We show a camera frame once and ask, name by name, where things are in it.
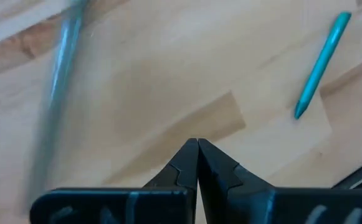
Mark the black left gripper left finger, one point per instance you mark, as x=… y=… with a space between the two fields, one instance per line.
x=121 y=207

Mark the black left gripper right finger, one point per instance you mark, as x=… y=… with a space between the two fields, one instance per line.
x=261 y=207

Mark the dark green pencil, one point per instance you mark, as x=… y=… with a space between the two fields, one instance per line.
x=61 y=77

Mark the teal crayon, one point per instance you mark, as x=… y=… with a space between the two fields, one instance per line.
x=321 y=65

